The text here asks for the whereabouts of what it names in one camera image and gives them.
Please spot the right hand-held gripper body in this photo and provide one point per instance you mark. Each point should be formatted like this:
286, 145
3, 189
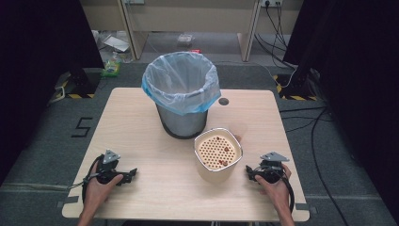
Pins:
270, 171

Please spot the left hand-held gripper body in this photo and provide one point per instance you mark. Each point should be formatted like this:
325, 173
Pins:
108, 169

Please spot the beige container with perforated insert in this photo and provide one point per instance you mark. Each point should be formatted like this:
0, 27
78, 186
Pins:
213, 174

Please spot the grey metal trash bin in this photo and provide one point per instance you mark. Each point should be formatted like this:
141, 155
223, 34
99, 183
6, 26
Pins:
182, 124

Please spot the person's right hand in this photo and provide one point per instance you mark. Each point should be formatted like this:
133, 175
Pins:
279, 191

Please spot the person's left hand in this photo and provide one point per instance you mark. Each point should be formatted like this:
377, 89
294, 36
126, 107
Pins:
95, 194

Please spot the red food scraps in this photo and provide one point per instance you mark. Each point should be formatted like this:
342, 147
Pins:
224, 162

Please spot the black stand base hazard tape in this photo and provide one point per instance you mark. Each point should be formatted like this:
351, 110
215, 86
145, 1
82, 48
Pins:
80, 84
295, 88

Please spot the green packet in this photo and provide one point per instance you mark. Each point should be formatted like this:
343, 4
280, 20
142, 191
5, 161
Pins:
111, 68

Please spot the pale blue plastic bin bag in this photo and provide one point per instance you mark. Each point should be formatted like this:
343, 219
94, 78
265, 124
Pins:
180, 81

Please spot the clear plastic bag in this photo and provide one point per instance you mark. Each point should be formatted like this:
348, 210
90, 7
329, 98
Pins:
116, 44

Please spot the black curtain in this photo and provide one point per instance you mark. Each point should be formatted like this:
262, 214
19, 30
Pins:
360, 78
37, 62

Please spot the small red object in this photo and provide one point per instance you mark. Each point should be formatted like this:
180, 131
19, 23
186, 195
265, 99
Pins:
195, 51

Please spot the clear plastic box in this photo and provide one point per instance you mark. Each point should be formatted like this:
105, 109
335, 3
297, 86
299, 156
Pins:
185, 38

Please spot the beige wooden desk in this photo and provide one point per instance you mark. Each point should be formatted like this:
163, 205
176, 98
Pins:
188, 15

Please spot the white power strip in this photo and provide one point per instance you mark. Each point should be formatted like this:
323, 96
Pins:
271, 2

